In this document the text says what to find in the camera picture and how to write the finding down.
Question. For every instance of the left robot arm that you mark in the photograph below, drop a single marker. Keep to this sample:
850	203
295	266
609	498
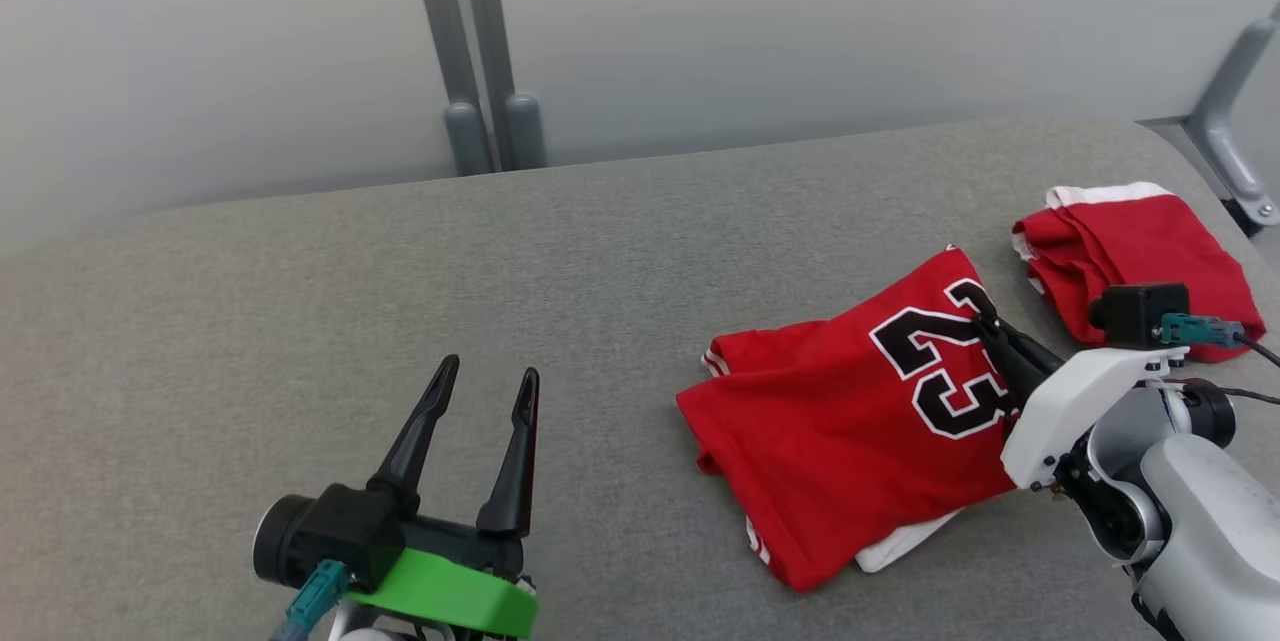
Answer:
370	635

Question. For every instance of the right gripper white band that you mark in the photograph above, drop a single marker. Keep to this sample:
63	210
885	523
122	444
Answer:
1070	411

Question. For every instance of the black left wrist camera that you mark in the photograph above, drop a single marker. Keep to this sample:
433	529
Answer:
340	531

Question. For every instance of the red shorts white band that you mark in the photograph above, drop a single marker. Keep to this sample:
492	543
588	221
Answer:
1130	241

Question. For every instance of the grey metal bracket right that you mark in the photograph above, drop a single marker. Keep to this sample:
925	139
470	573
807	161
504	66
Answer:
1215	121

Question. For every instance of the red jersey number 23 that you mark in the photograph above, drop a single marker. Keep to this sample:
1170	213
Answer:
820	421

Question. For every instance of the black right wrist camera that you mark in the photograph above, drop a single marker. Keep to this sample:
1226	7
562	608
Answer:
1140	313

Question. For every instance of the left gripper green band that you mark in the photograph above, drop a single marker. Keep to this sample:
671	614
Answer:
450	591

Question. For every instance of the grey metal partition post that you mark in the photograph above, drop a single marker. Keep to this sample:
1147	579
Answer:
497	21
443	21

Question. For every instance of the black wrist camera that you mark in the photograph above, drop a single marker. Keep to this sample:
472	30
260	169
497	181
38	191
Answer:
340	531
1140	313

